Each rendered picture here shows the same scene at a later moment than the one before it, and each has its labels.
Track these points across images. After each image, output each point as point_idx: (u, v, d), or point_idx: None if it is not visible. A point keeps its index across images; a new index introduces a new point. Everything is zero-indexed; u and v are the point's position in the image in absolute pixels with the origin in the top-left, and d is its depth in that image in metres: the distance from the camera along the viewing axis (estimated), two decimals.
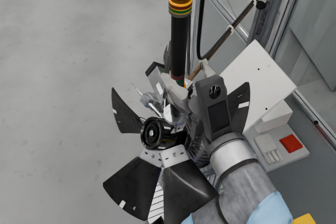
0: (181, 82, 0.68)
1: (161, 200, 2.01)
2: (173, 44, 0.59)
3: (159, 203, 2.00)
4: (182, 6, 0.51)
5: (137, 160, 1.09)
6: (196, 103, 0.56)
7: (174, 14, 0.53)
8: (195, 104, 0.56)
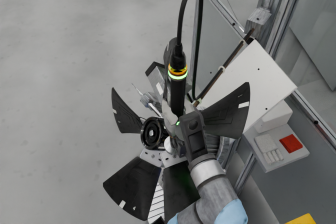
0: (179, 123, 0.82)
1: (161, 200, 2.01)
2: (172, 97, 0.73)
3: (159, 203, 2.00)
4: (179, 74, 0.65)
5: (137, 160, 1.09)
6: (181, 130, 0.73)
7: (173, 79, 0.66)
8: (180, 131, 0.73)
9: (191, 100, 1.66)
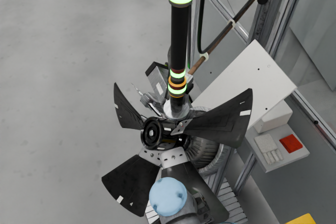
0: (182, 75, 0.66)
1: None
2: (174, 36, 0.57)
3: None
4: None
5: (136, 158, 1.10)
6: None
7: (174, 4, 0.51)
8: None
9: (191, 100, 1.66)
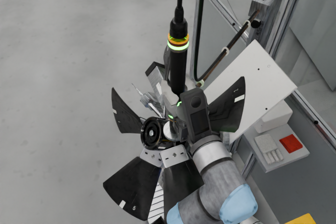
0: None
1: (161, 200, 2.01)
2: (172, 73, 0.66)
3: (159, 203, 2.00)
4: (179, 43, 0.58)
5: (137, 117, 1.14)
6: (182, 110, 0.66)
7: (173, 50, 0.60)
8: (181, 111, 0.66)
9: None
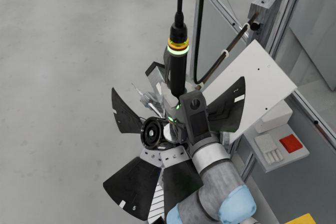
0: None
1: (161, 200, 2.01)
2: (172, 77, 0.67)
3: (159, 203, 2.00)
4: (179, 48, 0.59)
5: (137, 117, 1.14)
6: (181, 112, 0.67)
7: (173, 54, 0.61)
8: (180, 113, 0.67)
9: None
